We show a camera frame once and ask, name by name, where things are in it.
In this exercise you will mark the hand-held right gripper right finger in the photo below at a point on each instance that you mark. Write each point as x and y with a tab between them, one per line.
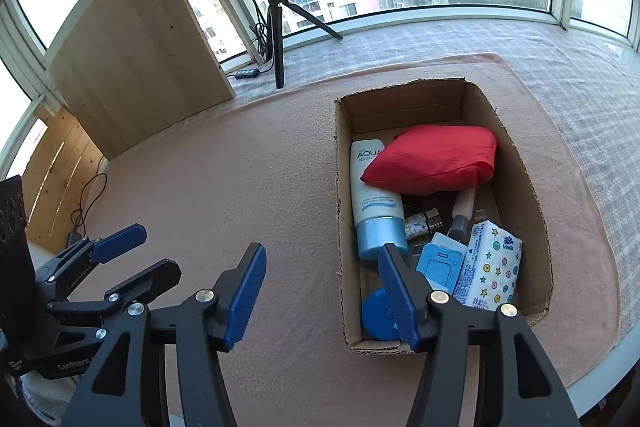
400	302

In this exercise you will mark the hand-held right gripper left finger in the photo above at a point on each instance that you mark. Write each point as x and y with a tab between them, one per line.
245	297

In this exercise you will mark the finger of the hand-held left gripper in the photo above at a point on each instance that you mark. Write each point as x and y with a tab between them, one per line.
120	242
150	279

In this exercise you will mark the blue round tape measure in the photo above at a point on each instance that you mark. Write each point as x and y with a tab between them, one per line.
377	314

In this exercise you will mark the blue phone stand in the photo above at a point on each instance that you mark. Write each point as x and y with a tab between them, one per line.
442	264

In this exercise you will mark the patterned tissue packet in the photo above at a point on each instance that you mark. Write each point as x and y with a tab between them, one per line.
487	267

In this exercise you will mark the white blue sunscreen tube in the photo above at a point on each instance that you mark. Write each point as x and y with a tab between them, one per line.
372	197

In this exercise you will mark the beige cosmetic tube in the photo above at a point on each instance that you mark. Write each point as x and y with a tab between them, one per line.
462	207

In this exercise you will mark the red cloth pouch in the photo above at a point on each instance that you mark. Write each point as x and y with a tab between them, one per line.
430	157

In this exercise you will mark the cardboard box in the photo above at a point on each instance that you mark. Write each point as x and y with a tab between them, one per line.
520	187

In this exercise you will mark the wooden slat panel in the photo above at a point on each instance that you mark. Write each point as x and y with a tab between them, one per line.
55	167

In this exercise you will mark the wooden board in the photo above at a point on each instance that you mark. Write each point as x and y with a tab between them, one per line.
135	57

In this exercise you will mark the black inline remote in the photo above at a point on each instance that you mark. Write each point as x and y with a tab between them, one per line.
247	73

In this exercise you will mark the black tripod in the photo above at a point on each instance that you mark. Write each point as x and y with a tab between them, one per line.
277	57

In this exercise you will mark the white checked cloth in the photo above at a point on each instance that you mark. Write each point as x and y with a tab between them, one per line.
575	82

